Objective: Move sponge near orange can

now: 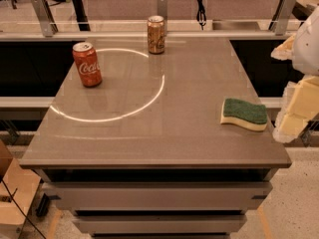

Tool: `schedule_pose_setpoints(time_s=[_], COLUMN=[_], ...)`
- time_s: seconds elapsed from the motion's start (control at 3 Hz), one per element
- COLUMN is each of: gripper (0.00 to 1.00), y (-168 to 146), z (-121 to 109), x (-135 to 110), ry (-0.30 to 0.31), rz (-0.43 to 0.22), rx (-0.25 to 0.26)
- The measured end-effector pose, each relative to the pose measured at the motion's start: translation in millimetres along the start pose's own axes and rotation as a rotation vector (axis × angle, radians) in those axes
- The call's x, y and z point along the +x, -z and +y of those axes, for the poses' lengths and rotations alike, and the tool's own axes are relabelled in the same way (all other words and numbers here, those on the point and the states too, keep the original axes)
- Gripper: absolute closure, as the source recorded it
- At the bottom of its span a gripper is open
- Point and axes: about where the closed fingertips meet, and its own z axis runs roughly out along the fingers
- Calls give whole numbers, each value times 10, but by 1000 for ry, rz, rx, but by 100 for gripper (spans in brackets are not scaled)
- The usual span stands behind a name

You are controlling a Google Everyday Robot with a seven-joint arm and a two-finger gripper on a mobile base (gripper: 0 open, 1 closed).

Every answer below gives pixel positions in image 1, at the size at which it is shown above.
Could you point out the left metal rail bracket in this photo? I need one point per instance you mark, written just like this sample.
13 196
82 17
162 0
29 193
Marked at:
45 18

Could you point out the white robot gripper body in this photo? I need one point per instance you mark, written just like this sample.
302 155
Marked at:
307 47

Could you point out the middle metal rail bracket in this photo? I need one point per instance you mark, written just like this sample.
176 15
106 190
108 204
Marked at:
162 11

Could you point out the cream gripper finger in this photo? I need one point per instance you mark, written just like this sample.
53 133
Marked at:
300 105
284 51

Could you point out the green and yellow sponge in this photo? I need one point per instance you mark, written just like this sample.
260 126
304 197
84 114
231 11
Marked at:
244 114

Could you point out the orange soda can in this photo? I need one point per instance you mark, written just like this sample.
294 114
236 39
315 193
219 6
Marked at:
156 34

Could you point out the metal rail bracket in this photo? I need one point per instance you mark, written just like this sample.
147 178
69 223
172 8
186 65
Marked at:
45 18
284 13
162 11

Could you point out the wooden box at left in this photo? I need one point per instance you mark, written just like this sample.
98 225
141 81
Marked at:
17 190

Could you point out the red Coca-Cola can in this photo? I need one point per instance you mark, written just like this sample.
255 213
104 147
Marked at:
86 60

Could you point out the grey drawer cabinet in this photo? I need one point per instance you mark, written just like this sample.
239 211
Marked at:
144 155

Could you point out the right metal rail bracket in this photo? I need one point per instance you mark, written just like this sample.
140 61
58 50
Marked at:
284 13

